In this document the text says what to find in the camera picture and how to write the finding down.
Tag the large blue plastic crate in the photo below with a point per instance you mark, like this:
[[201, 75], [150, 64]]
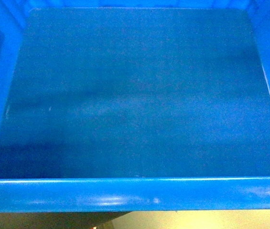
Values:
[[134, 105]]

